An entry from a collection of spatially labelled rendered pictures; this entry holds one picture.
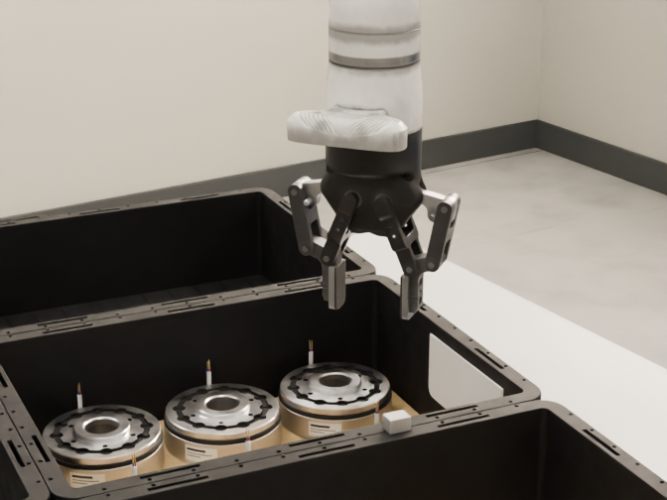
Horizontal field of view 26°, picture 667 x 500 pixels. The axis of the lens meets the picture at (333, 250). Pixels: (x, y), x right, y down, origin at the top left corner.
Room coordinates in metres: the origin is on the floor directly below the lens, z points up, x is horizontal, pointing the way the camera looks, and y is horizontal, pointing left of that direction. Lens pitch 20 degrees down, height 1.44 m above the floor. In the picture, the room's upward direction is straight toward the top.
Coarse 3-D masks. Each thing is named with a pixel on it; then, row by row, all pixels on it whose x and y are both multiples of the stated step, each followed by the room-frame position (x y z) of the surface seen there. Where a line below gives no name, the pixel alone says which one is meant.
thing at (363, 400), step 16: (304, 368) 1.23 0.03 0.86; (320, 368) 1.24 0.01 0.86; (336, 368) 1.23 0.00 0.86; (352, 368) 1.24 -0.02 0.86; (368, 368) 1.23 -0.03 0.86; (288, 384) 1.20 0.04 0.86; (304, 384) 1.20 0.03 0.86; (368, 384) 1.20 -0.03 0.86; (384, 384) 1.20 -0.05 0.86; (288, 400) 1.17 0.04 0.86; (304, 400) 1.17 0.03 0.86; (320, 400) 1.17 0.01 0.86; (336, 400) 1.17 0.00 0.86; (352, 400) 1.17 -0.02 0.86; (368, 400) 1.17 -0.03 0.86; (384, 400) 1.17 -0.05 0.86
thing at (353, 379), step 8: (312, 376) 1.20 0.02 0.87; (320, 376) 1.21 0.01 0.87; (328, 376) 1.21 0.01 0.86; (336, 376) 1.21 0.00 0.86; (344, 376) 1.21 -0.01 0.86; (352, 376) 1.20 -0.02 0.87; (312, 384) 1.19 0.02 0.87; (320, 384) 1.19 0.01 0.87; (352, 384) 1.19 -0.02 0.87; (360, 384) 1.19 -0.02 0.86; (320, 392) 1.18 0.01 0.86; (328, 392) 1.17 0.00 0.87; (336, 392) 1.17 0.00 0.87; (344, 392) 1.18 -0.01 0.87; (352, 392) 1.18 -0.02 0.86
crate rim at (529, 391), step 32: (288, 288) 1.27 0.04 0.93; (320, 288) 1.27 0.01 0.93; (352, 288) 1.28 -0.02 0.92; (384, 288) 1.27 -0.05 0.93; (96, 320) 1.19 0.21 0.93; (128, 320) 1.19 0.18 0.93; (160, 320) 1.20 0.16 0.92; (448, 320) 1.19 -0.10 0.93; (480, 352) 1.12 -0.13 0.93; (0, 384) 1.06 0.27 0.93; (512, 384) 1.06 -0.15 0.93; (416, 416) 1.00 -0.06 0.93; (448, 416) 1.00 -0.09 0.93; (32, 448) 0.95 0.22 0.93; (288, 448) 0.95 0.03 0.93; (64, 480) 0.90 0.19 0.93; (128, 480) 0.90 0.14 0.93; (160, 480) 0.90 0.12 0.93
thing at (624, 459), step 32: (480, 416) 1.00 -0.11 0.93; (512, 416) 1.00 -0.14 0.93; (576, 416) 1.00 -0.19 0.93; (320, 448) 0.95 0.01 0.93; (352, 448) 0.95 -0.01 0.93; (384, 448) 0.96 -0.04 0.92; (608, 448) 0.95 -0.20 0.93; (192, 480) 0.90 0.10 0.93; (224, 480) 0.91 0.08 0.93; (640, 480) 0.90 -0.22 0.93
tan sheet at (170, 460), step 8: (392, 392) 1.25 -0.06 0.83; (392, 400) 1.23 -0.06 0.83; (400, 400) 1.23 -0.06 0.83; (392, 408) 1.21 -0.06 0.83; (400, 408) 1.21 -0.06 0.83; (408, 408) 1.21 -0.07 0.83; (160, 424) 1.18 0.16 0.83; (288, 432) 1.17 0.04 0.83; (288, 440) 1.15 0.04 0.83; (296, 440) 1.15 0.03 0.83; (168, 456) 1.12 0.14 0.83; (168, 464) 1.11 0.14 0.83; (176, 464) 1.11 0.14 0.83; (184, 464) 1.11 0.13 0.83
